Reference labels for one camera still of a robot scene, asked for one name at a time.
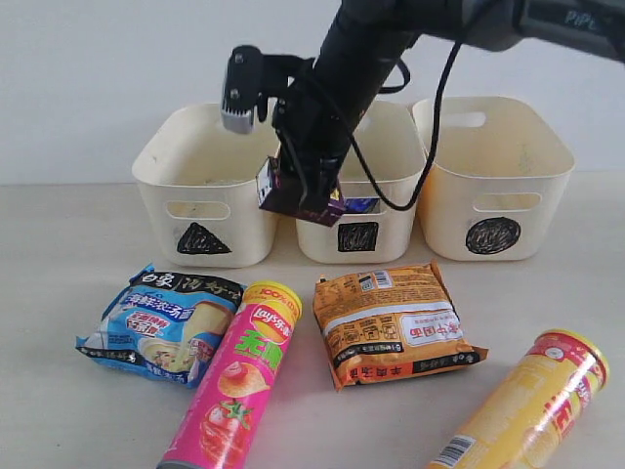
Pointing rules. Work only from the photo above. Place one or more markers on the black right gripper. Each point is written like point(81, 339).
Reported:
point(317, 120)

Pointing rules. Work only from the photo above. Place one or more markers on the cream bin with circle mark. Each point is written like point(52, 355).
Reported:
point(498, 178)

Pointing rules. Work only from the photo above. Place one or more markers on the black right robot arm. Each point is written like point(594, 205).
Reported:
point(366, 40)

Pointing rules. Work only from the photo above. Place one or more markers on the small dark purple packet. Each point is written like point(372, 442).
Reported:
point(280, 193)

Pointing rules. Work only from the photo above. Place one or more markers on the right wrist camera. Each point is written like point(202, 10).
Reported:
point(241, 89)

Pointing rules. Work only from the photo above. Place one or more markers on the cream bin with square mark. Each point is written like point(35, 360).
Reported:
point(388, 140)

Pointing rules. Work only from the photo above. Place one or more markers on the white blue milk carton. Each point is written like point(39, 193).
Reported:
point(362, 205)

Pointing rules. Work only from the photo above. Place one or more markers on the cream bin with triangle mark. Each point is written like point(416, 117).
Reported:
point(198, 184)

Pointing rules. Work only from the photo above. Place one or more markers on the yellow Lays chips can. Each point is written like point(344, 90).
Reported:
point(525, 419)

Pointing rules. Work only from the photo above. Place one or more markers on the blue instant noodle packet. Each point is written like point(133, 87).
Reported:
point(164, 326)

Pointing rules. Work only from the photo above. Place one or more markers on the pink Lays chips can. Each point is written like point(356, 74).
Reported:
point(223, 417)

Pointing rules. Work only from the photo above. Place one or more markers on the orange instant noodle packet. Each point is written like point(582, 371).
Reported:
point(391, 324)

